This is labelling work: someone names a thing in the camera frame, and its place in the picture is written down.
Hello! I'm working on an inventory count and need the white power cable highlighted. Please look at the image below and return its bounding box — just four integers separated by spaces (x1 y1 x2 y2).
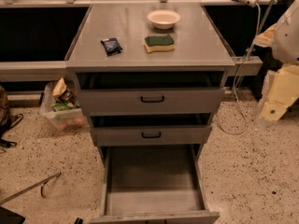
216 2 263 136

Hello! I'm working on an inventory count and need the black device bottom left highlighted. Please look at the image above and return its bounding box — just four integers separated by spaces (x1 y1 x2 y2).
0 206 25 224

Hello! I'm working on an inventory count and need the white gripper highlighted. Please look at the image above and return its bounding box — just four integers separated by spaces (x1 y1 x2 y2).
253 0 299 127

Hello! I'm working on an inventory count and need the yellow green sponge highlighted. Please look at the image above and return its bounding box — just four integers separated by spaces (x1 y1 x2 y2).
144 35 175 53

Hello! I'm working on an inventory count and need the metal rod on floor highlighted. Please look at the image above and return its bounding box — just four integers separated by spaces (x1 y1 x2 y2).
0 172 62 205

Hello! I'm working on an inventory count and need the clear plastic snack bin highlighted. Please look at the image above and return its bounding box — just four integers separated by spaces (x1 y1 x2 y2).
39 78 87 130

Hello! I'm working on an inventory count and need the grey metal drawer cabinet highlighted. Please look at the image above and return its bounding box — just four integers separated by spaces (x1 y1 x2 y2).
64 2 236 224

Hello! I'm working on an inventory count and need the white paper bowl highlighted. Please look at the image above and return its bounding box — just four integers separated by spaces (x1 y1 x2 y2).
148 9 180 30

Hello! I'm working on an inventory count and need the grey top drawer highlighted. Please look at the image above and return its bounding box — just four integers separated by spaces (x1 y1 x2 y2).
76 72 224 116

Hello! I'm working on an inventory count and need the grey open bottom drawer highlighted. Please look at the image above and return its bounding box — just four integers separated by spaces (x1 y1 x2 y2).
90 145 220 224

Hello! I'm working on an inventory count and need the grey middle drawer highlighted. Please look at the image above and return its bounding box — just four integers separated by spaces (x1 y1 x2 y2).
91 114 211 147

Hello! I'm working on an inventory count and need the dark backpack with straps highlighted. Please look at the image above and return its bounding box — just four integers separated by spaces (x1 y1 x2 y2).
0 86 23 153

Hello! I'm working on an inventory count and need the dark blue snack packet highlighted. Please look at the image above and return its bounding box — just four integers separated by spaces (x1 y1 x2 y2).
101 37 122 56

